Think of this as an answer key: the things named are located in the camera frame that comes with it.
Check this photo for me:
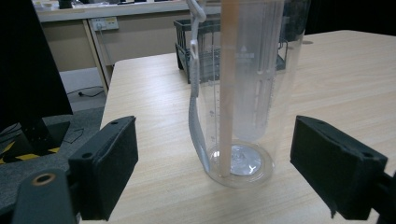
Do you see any beige workbench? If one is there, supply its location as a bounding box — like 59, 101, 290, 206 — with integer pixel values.
32, 0, 222, 96

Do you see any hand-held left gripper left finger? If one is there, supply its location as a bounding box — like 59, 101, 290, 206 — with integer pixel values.
67, 116, 139, 222

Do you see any clear plastic measuring cup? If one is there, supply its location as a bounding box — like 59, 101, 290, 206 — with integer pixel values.
186, 0, 312, 189

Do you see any black stand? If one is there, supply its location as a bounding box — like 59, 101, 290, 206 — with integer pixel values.
0, 0, 75, 164

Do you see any black floor cable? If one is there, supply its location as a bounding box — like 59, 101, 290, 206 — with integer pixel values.
66, 85, 106, 98

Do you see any wooden stirring stick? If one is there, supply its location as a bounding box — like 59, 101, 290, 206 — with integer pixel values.
218, 0, 240, 178

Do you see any dark wire basket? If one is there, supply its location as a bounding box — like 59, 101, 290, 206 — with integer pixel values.
173, 18, 289, 85

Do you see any wall power socket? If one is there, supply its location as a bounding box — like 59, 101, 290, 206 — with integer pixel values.
91, 16, 120, 32

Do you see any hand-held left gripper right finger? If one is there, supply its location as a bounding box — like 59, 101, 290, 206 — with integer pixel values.
290, 115, 389, 221

